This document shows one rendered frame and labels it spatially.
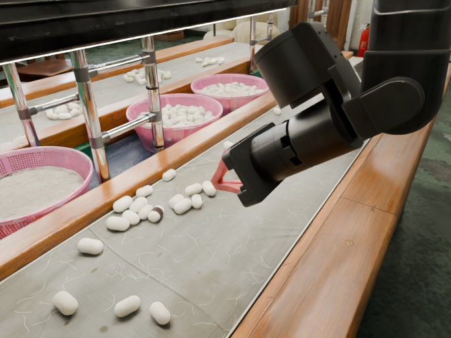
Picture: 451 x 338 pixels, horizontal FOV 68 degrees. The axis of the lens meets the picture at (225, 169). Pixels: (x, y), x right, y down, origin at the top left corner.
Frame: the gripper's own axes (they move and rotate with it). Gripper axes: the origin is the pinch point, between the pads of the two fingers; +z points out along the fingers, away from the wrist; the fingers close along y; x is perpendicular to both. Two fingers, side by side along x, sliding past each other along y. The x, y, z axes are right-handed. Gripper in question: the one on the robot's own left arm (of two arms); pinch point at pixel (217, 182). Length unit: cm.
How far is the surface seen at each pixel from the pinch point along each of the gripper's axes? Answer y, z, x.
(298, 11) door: -490, 173, -108
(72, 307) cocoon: 19.3, 12.8, 3.2
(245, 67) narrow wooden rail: -95, 49, -26
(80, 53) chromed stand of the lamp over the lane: -0.9, 11.9, -27.3
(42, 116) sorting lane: -15, 64, -37
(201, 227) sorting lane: -2.4, 11.5, 6.0
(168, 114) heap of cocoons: -37, 42, -19
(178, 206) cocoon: -2.8, 14.3, 1.3
